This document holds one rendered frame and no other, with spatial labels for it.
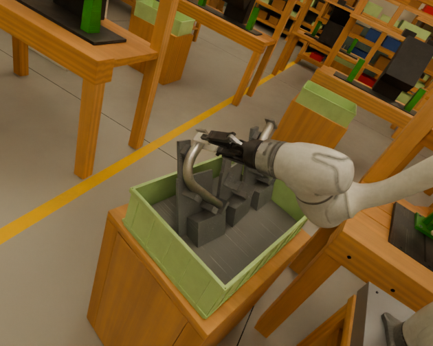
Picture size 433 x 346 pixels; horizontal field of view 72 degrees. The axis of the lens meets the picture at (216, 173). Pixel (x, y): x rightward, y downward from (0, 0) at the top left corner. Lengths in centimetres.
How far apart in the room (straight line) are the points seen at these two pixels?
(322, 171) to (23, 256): 167
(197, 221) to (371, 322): 61
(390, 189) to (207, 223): 53
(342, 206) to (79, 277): 147
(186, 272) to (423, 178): 62
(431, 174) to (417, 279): 79
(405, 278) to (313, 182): 87
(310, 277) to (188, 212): 78
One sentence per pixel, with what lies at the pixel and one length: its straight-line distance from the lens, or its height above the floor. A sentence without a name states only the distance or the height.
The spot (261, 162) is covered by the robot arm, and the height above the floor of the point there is 126.
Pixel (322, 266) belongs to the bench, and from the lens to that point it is 151.
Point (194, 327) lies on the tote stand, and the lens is 97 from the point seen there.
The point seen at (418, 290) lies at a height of 87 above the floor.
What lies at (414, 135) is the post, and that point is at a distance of 182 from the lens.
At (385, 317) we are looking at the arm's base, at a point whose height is 93.
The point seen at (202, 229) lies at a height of 90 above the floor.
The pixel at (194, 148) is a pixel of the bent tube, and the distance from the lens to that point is 88.
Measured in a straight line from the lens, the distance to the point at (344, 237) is 138.
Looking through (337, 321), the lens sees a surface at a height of 76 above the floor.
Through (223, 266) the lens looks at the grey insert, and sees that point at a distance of 100.
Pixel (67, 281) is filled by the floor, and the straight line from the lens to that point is 187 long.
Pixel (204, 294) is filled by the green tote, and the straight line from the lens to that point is 89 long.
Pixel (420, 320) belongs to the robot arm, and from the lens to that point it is 104.
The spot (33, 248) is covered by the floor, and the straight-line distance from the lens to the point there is 199.
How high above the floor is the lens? 161
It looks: 35 degrees down
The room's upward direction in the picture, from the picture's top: 25 degrees clockwise
